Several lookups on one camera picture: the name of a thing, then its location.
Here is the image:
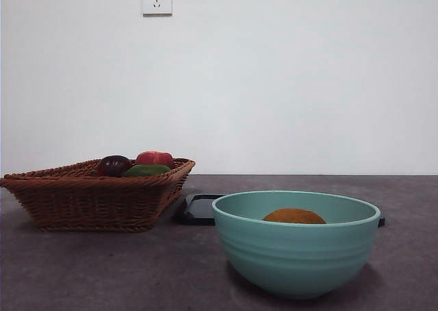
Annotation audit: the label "yellow-brown kiwi fruit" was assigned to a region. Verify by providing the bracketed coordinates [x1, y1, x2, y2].
[262, 207, 327, 225]

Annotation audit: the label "dark rectangular tray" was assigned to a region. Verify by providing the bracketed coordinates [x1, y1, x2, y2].
[174, 193, 387, 227]

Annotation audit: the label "white wall socket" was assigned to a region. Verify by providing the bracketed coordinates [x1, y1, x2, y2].
[142, 0, 173, 17]

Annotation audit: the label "brown wicker basket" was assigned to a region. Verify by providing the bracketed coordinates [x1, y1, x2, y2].
[0, 158, 196, 233]

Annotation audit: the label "dark purple fruit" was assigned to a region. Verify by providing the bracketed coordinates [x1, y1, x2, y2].
[96, 155, 133, 177]

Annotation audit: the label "teal ribbed bowl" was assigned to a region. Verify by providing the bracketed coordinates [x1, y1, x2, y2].
[211, 190, 381, 300]

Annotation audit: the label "red apple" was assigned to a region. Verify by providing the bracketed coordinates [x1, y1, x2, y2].
[135, 150, 175, 169]

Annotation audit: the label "green avocado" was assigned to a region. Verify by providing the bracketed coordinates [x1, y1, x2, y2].
[121, 164, 171, 178]

